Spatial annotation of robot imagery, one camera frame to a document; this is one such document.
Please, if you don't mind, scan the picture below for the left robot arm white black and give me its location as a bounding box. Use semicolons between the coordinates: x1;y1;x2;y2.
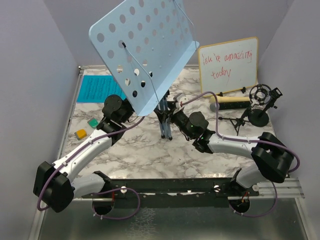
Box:
33;94;134;213

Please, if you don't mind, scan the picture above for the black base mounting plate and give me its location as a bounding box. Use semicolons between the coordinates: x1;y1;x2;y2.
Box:
83;177;259;209

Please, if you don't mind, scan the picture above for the black tripod with shock mount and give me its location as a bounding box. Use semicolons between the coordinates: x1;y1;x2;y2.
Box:
218;85;257;136

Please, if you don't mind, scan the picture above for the cream toy microphone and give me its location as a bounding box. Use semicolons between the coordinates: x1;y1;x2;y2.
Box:
209;96;250;104

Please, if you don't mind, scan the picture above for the light blue music stand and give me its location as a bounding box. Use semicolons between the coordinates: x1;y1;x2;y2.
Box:
88;0;201;140

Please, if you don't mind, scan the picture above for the cyan sheet music page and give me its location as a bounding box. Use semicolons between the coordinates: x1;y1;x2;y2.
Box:
76;75;126;103

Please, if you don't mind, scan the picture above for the green eraser block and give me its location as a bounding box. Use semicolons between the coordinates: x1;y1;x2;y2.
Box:
87;118;99;129

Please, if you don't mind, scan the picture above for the whiteboard with yellow frame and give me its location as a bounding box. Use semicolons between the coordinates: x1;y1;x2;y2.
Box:
198;37;259;95

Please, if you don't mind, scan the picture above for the black studio microphone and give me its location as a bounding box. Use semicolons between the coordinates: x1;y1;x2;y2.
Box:
217;101;251;111

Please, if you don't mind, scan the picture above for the black round-base mic stand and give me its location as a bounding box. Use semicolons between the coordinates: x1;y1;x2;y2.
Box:
248;84;283;128

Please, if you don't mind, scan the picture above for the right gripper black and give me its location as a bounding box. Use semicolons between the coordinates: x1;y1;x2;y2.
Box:
153;101;194;140

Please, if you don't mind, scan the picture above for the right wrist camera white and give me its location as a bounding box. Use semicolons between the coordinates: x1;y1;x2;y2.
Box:
173;93;188;111

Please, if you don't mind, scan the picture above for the aluminium rail frame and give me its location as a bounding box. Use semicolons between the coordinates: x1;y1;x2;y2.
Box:
27;65;306;240

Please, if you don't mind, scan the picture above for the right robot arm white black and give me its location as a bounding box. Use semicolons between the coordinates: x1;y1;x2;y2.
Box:
168;109;294;196

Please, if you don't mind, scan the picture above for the yellow eraser block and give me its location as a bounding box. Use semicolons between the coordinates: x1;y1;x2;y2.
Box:
74;129;87;140

